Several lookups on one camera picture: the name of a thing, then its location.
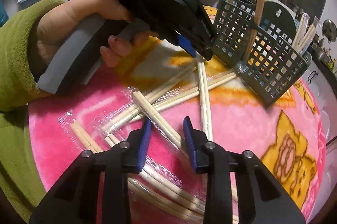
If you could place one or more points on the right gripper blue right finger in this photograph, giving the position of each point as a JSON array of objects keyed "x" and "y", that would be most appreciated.
[{"x": 189, "y": 141}]

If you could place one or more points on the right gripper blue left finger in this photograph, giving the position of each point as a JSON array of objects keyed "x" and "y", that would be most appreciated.
[{"x": 143, "y": 142}]

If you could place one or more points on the wooden chopstick pair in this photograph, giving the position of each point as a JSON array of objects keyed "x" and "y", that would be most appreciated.
[{"x": 257, "y": 19}]

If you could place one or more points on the green sleeve forearm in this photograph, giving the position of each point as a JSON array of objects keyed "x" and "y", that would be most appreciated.
[{"x": 20, "y": 180}]

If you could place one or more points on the person's left hand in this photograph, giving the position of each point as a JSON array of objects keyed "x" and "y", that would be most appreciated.
[{"x": 57, "y": 24}]

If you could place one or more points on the pink cartoon bear blanket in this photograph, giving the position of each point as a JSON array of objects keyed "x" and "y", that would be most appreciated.
[{"x": 288, "y": 136}]

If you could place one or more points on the crossed chopstick pair on blanket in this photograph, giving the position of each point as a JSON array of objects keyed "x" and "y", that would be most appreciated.
[{"x": 164, "y": 97}]

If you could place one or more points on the long chopstick pair at bottom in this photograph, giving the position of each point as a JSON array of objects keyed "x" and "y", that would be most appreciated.
[{"x": 167, "y": 196}]

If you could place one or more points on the upright lying chopstick pair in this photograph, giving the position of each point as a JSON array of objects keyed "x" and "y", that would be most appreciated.
[{"x": 204, "y": 99}]

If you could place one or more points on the dark grey utensil caddy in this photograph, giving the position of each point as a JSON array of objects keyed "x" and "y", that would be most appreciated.
[{"x": 261, "y": 55}]

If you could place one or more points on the hanging pot lid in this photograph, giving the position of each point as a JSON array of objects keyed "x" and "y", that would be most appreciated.
[{"x": 329, "y": 30}]

